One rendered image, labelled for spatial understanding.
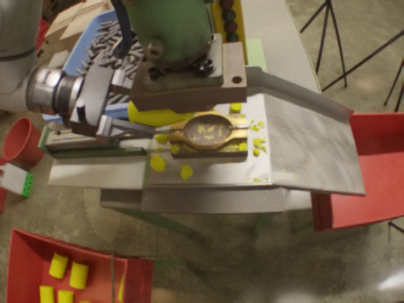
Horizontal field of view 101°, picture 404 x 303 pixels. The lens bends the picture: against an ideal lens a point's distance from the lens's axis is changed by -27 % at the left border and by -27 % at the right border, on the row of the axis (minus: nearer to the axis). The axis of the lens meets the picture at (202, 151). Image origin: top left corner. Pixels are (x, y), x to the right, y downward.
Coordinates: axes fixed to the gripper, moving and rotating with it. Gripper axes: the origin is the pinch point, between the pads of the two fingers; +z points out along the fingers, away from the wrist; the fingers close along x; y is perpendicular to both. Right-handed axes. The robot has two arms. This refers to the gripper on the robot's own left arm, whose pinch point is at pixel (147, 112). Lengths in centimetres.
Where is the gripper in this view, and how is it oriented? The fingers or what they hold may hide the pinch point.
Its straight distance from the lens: 44.5
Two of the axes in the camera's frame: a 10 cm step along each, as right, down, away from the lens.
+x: 0.4, -9.1, 4.1
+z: 9.2, 2.0, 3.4
